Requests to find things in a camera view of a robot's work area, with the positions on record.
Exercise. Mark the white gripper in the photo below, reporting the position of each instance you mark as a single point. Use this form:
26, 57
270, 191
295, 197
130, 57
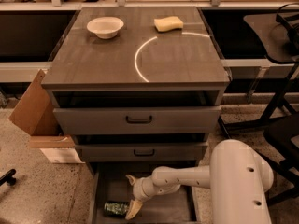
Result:
139, 188

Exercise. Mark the green soda can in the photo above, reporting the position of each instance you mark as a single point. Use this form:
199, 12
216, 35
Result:
116, 209

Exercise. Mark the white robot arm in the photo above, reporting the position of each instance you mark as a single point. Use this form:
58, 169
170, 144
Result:
237, 176

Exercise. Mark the bottom grey drawer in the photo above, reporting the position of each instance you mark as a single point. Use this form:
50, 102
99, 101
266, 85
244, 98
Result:
111, 185

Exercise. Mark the grey drawer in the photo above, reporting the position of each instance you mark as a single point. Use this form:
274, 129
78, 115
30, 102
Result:
111, 185
142, 152
164, 120

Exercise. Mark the middle grey drawer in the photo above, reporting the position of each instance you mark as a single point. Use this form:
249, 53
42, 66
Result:
142, 152

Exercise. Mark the top grey drawer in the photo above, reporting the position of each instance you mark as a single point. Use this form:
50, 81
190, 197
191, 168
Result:
164, 120

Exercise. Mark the grey drawer cabinet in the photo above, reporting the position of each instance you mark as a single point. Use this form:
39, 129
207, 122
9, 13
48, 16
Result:
140, 67

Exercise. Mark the black chair caster left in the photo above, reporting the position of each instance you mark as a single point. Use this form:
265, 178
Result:
8, 178

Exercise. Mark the brown cardboard box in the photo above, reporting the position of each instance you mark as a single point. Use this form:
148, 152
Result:
34, 115

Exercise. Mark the black office chair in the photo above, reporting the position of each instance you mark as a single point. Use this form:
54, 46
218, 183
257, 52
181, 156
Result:
279, 133

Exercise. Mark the white bowl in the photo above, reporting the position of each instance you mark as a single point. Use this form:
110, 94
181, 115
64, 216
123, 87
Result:
105, 27

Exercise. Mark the yellow sponge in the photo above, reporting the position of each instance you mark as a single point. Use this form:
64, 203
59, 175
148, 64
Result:
168, 23

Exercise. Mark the black side table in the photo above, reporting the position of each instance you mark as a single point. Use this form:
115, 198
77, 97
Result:
279, 34

